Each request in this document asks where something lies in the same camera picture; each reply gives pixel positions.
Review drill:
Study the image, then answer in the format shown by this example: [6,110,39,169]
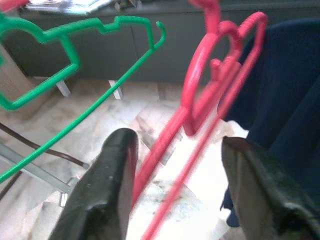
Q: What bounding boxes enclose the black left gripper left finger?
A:
[48,127,140,240]

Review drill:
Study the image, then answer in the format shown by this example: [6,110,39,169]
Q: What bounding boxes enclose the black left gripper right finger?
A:
[222,136,320,240]

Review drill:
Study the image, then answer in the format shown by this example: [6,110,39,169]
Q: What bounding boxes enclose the red plastic hanger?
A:
[131,0,270,240]

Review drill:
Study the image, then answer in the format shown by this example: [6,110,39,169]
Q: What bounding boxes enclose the green plastic hanger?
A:
[0,12,167,185]

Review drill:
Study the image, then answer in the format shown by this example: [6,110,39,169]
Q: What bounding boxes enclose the navy shirt with red collar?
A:
[219,18,320,228]

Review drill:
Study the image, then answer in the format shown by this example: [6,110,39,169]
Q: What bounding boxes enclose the black television console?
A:
[4,0,320,101]

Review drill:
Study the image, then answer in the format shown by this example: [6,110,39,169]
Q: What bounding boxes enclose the light wooden cabinet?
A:
[0,47,55,118]

